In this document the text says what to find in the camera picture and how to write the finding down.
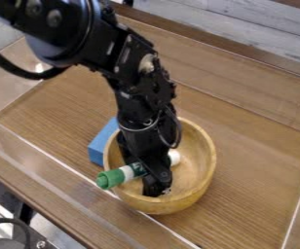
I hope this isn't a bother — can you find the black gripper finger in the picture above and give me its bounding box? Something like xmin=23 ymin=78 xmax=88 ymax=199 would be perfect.
xmin=142 ymin=172 xmax=173 ymax=197

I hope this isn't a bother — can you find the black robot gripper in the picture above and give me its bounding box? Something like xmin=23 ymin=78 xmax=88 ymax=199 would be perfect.
xmin=106 ymin=48 xmax=183 ymax=179

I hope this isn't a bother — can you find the green Expo marker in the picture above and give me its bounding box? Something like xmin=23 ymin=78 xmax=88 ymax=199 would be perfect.
xmin=95 ymin=149 xmax=182 ymax=191

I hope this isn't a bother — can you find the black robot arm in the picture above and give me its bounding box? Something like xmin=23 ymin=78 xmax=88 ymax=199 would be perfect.
xmin=0 ymin=0 xmax=182 ymax=197

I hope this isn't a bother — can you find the brown wooden bowl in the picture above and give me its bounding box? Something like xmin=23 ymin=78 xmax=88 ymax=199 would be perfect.
xmin=111 ymin=117 xmax=217 ymax=215

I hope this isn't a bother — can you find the blue foam block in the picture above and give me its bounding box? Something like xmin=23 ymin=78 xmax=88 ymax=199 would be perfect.
xmin=87 ymin=118 xmax=119 ymax=166

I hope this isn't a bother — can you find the black metal stand base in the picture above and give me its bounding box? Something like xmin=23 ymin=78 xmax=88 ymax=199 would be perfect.
xmin=11 ymin=225 xmax=59 ymax=249

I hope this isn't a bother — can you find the clear acrylic tray wall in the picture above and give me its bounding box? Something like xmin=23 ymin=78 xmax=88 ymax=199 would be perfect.
xmin=0 ymin=125 xmax=199 ymax=249

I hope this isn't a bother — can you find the black cable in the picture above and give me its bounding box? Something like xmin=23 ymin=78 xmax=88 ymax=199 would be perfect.
xmin=0 ymin=219 xmax=31 ymax=249

